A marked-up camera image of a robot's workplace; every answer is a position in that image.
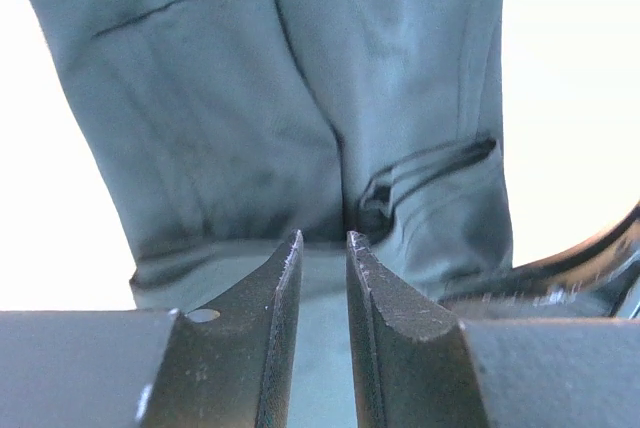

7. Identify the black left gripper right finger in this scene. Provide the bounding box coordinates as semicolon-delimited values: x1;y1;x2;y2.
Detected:
346;232;639;427

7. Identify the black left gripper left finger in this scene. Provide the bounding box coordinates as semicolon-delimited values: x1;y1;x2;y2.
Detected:
1;232;303;428

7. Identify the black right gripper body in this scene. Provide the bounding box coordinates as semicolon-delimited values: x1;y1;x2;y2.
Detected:
440;206;639;318

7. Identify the black t shirt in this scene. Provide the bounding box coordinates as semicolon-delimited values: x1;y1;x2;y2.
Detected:
29;0;513;427

